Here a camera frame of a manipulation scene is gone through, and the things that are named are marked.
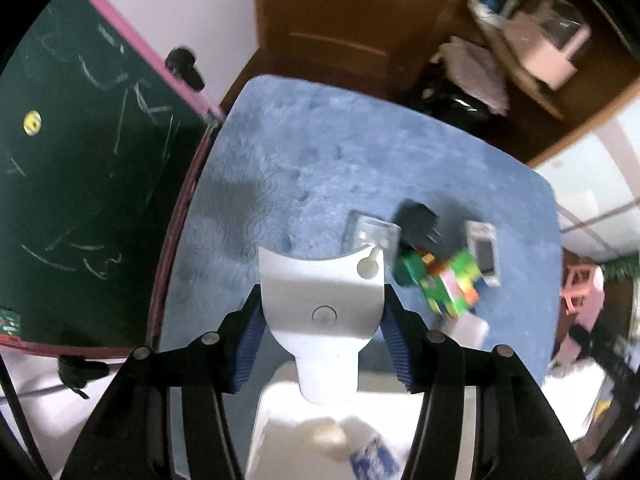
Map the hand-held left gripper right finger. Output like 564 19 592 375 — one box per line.
380 287 586 480

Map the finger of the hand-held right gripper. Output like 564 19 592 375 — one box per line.
570 322 636 463

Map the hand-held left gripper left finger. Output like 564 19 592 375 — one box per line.
60 285 263 480

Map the white plastic tray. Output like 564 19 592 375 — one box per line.
242 367 436 480

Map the white square box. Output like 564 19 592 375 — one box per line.
445 310 490 351

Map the white plastic scraper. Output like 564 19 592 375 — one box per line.
257 245 386 406

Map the small green bottle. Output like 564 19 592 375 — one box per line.
394 247 433 286

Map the colourful puzzle cube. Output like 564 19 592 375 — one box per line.
420 249 488 318

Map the small clear plastic box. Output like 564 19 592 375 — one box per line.
341 210 402 261

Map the small white camera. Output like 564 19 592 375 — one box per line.
465 220 501 288

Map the black plug adapter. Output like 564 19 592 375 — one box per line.
397 200 443 253

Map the pink plastic stool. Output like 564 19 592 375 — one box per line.
562 265 606 321

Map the green bag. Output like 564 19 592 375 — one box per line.
602 255 640 281

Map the black clamp knob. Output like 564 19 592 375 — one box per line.
57 355 108 401

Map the pale blue floral wardrobe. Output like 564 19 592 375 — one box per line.
530 105 640 266

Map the blue plush table cloth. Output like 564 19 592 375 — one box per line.
152 75 563 480

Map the wooden corner shelf unit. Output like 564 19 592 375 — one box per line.
390 0 640 166

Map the green card box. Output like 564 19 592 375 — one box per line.
0 307 22 336

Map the black bag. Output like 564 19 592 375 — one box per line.
407 85 493 136

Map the black chalkboard knob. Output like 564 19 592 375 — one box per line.
165 47 207 92

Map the folded pink cloth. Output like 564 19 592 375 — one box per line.
439 35 511 118

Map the pink basket with clear dome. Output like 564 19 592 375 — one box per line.
500 0 593 92

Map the brown wooden door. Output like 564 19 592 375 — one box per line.
252 0 451 106

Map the white tissue pack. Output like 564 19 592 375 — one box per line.
467 0 506 23

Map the green chalkboard with pink frame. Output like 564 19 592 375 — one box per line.
0 0 226 356

